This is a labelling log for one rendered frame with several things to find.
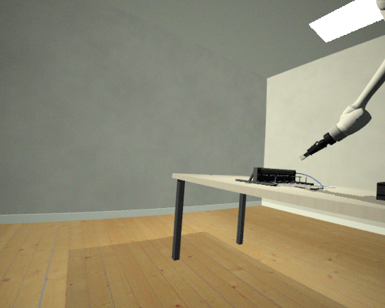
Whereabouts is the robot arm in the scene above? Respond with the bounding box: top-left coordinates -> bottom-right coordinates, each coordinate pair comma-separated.
329,0 -> 385,142

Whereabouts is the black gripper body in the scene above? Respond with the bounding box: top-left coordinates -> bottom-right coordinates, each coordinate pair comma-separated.
319,132 -> 336,147

